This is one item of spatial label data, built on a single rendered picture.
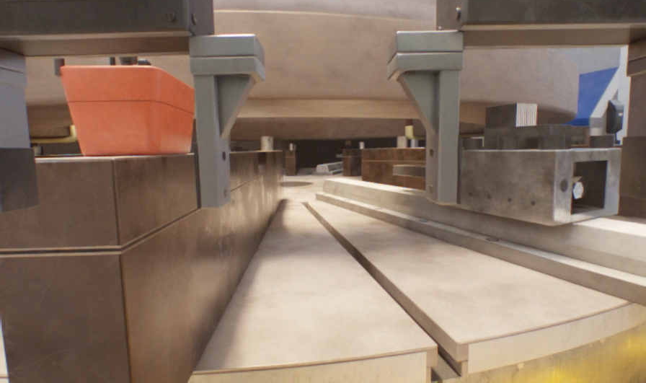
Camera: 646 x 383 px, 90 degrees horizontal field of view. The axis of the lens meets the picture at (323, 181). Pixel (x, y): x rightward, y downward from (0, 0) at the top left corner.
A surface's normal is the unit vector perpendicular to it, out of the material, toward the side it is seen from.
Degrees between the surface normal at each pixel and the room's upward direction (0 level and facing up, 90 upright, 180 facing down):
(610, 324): 90
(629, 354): 90
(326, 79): 90
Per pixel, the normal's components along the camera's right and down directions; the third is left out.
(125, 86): 0.09, 0.21
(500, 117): -0.91, 0.06
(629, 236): -0.87, -0.26
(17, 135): 1.00, -0.02
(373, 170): -0.68, 0.08
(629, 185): -1.00, 0.02
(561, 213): 0.42, 0.08
